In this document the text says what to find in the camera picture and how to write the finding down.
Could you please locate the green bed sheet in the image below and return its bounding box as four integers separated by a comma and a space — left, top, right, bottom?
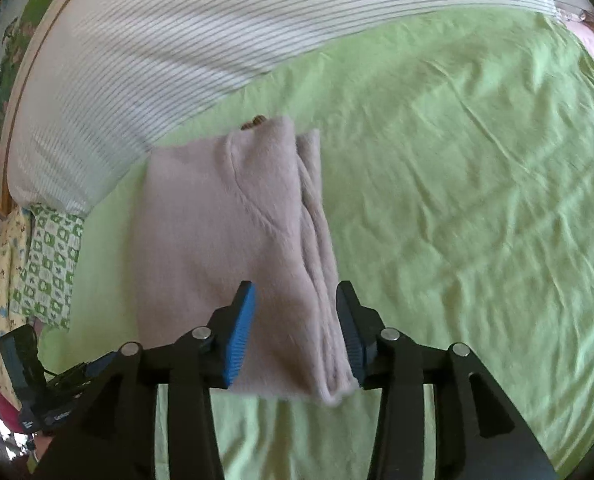
37, 7, 594, 480

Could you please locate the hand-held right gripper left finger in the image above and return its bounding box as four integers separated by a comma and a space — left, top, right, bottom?
32, 280, 257, 480

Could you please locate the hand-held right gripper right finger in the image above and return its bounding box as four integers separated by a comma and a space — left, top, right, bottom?
336, 280, 560, 480

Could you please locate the green checked printed cloth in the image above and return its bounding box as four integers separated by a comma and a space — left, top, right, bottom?
9, 202, 85, 332

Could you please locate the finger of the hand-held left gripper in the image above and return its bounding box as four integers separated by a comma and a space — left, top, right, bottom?
47, 351, 120, 397

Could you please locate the beige knitted sweater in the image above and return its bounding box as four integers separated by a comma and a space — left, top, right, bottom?
136, 115, 360, 408

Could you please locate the white striped pillow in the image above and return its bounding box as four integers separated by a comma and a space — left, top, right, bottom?
7, 0, 560, 218

